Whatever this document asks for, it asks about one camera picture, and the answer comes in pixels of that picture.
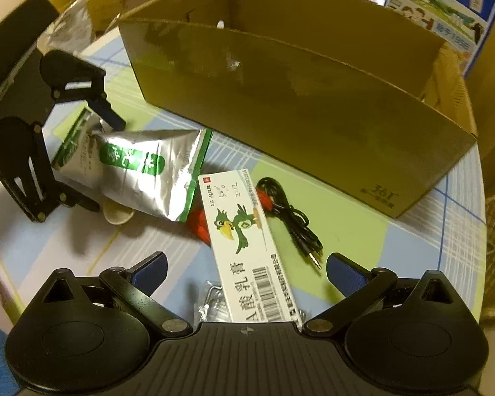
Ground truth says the red candy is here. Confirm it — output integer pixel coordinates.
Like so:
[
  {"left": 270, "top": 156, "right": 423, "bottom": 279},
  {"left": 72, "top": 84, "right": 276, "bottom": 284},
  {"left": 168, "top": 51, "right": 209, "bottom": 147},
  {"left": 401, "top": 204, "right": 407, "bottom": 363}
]
[{"left": 185, "top": 189, "right": 273, "bottom": 247}]

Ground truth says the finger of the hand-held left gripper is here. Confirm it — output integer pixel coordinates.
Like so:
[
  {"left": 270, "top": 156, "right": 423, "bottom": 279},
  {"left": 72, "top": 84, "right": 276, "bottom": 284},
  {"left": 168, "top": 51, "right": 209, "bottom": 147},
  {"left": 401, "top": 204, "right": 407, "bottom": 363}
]
[
  {"left": 0, "top": 115, "right": 102, "bottom": 224},
  {"left": 39, "top": 49, "right": 127, "bottom": 130}
]

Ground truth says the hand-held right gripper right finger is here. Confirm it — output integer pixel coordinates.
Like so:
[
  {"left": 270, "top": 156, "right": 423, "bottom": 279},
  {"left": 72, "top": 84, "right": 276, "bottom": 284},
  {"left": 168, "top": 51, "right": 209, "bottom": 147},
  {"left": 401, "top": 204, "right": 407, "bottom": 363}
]
[{"left": 301, "top": 251, "right": 465, "bottom": 338}]

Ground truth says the crinkled silver plastic bag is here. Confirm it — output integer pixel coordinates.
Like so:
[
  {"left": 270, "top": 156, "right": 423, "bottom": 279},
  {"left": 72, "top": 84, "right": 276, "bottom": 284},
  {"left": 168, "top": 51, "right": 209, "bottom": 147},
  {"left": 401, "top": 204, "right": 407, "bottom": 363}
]
[{"left": 37, "top": 0, "right": 94, "bottom": 57}]

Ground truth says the small white round dish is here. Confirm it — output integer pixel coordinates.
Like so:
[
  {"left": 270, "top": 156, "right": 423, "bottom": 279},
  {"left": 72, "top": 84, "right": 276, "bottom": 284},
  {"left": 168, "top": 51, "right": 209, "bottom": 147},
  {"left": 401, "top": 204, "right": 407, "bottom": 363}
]
[{"left": 102, "top": 200, "right": 136, "bottom": 227}]

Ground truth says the clear plastic bag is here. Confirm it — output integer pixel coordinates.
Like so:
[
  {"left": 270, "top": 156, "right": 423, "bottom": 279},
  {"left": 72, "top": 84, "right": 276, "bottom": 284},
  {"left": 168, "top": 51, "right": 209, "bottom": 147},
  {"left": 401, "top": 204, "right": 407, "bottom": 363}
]
[{"left": 198, "top": 280, "right": 237, "bottom": 325}]

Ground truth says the silver green foil pouch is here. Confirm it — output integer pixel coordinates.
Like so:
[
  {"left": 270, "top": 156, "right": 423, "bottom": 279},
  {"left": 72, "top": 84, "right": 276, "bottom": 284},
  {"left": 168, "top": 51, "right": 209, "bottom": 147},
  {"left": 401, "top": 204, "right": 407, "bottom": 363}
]
[{"left": 51, "top": 107, "right": 214, "bottom": 223}]

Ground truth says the brown cardboard box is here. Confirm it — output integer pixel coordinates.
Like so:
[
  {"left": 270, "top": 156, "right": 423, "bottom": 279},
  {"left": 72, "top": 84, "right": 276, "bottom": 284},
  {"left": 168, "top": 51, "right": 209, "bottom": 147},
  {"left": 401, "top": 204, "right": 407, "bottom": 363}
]
[{"left": 117, "top": 0, "right": 479, "bottom": 219}]

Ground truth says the blue milk carton box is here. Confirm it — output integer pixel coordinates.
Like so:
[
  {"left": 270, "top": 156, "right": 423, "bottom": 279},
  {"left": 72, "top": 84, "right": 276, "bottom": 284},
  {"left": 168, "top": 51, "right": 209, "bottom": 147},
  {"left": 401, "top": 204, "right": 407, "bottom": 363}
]
[{"left": 383, "top": 0, "right": 495, "bottom": 77}]

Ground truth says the black audio cable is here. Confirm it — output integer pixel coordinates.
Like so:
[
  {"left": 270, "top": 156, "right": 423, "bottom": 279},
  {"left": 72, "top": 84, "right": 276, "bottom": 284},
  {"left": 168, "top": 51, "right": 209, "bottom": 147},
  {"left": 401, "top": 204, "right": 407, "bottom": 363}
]
[{"left": 256, "top": 177, "right": 325, "bottom": 271}]

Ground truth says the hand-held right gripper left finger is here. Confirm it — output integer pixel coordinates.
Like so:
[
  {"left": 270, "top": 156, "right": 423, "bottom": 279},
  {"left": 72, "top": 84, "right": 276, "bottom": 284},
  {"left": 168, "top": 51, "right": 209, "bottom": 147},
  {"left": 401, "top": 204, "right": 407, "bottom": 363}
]
[{"left": 40, "top": 250, "right": 193, "bottom": 338}]

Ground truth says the long white bird-print box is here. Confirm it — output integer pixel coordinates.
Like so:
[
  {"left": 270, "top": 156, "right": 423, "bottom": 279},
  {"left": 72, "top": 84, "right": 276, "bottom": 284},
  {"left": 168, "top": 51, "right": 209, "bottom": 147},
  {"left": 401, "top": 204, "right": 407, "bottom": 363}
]
[{"left": 198, "top": 168, "right": 304, "bottom": 325}]

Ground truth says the brown cardboard carton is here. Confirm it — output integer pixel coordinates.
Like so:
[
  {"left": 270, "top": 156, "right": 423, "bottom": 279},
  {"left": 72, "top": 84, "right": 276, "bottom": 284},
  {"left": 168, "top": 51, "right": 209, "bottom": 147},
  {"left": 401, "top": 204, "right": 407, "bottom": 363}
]
[{"left": 84, "top": 0, "right": 170, "bottom": 34}]

